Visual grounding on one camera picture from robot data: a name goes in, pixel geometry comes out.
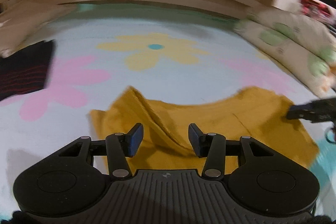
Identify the white pillow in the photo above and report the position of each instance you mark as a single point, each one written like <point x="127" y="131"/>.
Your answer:
<point x="29" y="22"/>

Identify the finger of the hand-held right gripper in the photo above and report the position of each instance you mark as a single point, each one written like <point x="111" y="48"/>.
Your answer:
<point x="307" y="109"/>

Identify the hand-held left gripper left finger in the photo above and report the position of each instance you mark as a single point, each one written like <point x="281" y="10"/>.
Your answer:
<point x="135" y="138"/>

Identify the flower print blanket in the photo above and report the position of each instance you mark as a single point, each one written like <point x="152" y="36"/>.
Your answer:
<point x="78" y="121"/>

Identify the red and black object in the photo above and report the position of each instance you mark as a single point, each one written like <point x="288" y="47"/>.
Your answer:
<point x="315" y="7"/>

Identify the dark folded garment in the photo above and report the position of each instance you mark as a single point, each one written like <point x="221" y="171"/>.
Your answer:
<point x="23" y="69"/>

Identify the yellow knit sweater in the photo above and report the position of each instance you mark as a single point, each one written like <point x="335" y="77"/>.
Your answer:
<point x="236" y="121"/>

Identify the cream pillows with green dots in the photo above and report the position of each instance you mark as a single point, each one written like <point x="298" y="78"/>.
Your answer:
<point x="288" y="37"/>

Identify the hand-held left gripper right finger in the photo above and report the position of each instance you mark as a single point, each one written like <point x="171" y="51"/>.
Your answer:
<point x="195" y="140"/>

